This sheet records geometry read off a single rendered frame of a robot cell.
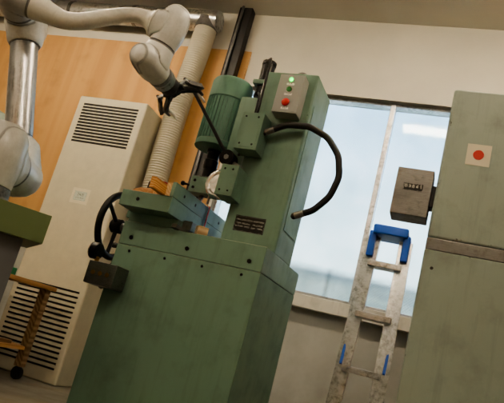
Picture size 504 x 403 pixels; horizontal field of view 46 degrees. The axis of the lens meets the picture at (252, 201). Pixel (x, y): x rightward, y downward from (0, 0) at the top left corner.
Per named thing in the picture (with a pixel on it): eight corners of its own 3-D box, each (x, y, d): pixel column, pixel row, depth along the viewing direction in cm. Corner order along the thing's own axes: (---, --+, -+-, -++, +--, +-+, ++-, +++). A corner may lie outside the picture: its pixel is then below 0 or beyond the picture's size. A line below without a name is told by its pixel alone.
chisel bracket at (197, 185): (193, 200, 243) (198, 181, 245) (223, 205, 238) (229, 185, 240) (186, 193, 237) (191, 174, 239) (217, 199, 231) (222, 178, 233)
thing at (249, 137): (240, 155, 226) (250, 120, 230) (262, 158, 223) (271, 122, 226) (232, 146, 219) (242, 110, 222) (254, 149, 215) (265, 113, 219)
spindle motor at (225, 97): (204, 157, 255) (222, 93, 262) (241, 161, 248) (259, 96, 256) (186, 140, 239) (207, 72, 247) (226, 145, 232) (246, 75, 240)
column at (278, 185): (238, 257, 237) (282, 97, 255) (290, 268, 229) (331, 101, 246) (218, 243, 217) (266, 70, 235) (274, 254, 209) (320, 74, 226)
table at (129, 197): (169, 241, 272) (172, 229, 274) (228, 253, 261) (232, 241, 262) (96, 199, 218) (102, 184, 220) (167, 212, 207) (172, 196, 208)
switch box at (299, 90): (275, 117, 226) (285, 81, 230) (299, 121, 223) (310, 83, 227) (270, 110, 221) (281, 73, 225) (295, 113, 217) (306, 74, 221)
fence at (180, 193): (228, 240, 263) (231, 228, 264) (232, 241, 262) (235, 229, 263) (169, 196, 209) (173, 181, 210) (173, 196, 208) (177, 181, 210)
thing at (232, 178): (222, 201, 222) (230, 172, 225) (239, 204, 220) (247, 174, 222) (213, 193, 214) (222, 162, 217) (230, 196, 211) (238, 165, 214)
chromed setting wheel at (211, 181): (202, 198, 225) (211, 169, 228) (232, 203, 221) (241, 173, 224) (200, 196, 223) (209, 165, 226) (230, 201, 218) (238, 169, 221)
